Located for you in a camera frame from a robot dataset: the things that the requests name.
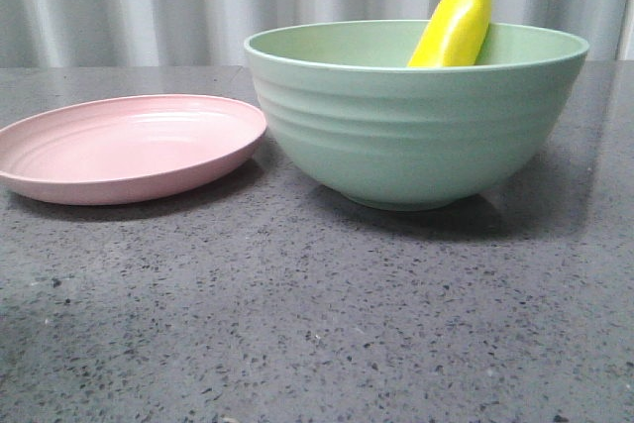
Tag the yellow banana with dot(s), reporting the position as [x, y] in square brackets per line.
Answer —
[454, 35]

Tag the green ribbed bowl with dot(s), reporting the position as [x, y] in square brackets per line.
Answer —
[343, 104]

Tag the pink plate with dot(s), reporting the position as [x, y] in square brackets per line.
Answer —
[128, 149]

